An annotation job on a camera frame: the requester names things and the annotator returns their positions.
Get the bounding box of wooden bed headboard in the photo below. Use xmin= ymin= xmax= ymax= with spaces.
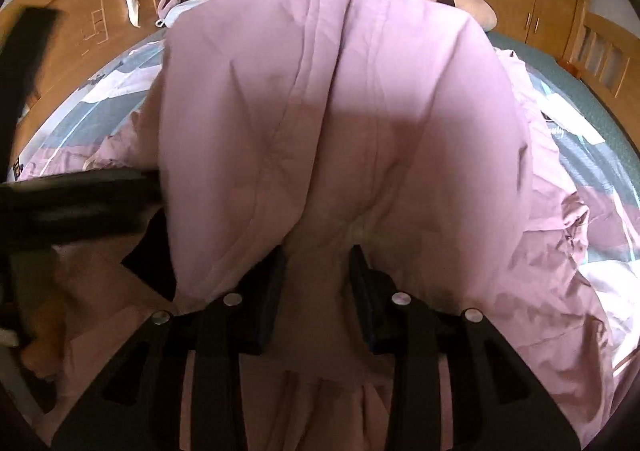
xmin=0 ymin=0 xmax=221 ymax=172

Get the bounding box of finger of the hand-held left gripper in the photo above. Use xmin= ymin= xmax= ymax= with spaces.
xmin=0 ymin=6 xmax=58 ymax=172
xmin=0 ymin=168 xmax=163 ymax=252

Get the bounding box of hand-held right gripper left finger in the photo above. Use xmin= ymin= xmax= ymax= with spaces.
xmin=52 ymin=243 xmax=288 ymax=451

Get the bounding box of patchwork printed duvet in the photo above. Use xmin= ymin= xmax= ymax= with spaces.
xmin=20 ymin=26 xmax=640 ymax=382

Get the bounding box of wooden bed footboard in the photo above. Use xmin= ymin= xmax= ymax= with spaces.
xmin=560 ymin=1 xmax=640 ymax=132

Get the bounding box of green bed sheet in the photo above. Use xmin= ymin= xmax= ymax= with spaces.
xmin=487 ymin=31 xmax=640 ymax=152

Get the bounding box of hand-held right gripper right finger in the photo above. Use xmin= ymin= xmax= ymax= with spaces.
xmin=347 ymin=243 xmax=583 ymax=451

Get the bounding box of pink jacket with black stripes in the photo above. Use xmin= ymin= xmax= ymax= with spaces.
xmin=55 ymin=0 xmax=616 ymax=451

